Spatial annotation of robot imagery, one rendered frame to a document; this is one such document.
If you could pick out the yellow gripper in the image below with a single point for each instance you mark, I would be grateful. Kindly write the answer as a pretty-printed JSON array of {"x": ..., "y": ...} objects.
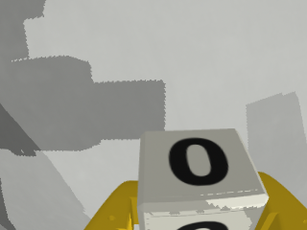
[{"x": 283, "y": 211}]

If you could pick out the white number cube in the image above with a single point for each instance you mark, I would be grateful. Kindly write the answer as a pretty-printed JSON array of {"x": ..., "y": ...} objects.
[{"x": 201, "y": 179}]

